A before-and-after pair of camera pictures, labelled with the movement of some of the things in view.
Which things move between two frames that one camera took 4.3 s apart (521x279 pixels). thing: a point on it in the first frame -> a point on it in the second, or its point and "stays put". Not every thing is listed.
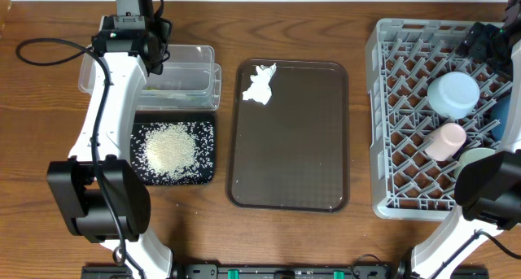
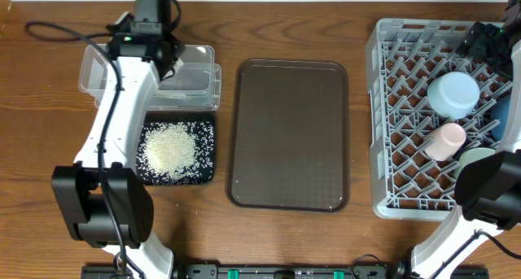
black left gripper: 162,31 -> 175,50
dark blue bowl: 501,112 stays put
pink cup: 444,142 stays put
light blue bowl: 453,94 stays put
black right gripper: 478,43 stays put
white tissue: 260,90 -> 179,63
